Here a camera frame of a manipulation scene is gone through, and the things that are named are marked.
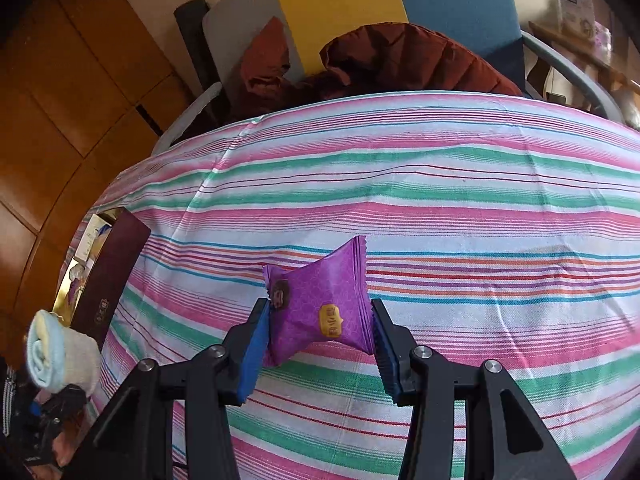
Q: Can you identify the wooden side table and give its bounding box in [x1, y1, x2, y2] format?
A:
[528, 21, 639, 94]

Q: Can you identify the grey yellow blue armchair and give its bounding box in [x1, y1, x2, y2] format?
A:
[154, 0, 624, 153]

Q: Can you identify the purple snack packet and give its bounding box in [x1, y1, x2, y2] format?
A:
[262, 235, 374, 366]

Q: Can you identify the maroon gift box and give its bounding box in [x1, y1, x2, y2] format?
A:
[52, 207, 151, 347]

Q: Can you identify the dark red jacket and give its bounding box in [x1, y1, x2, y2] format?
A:
[230, 18, 523, 120]

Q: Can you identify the cream sock pair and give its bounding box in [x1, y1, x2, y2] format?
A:
[26, 310, 101, 398]

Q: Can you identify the wooden wardrobe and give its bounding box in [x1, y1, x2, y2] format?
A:
[1, 0, 192, 363]

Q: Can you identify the striped pink green bedsheet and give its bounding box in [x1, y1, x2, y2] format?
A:
[89, 92, 639, 479]

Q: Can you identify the white appliance box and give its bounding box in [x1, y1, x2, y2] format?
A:
[559, 0, 596, 42]

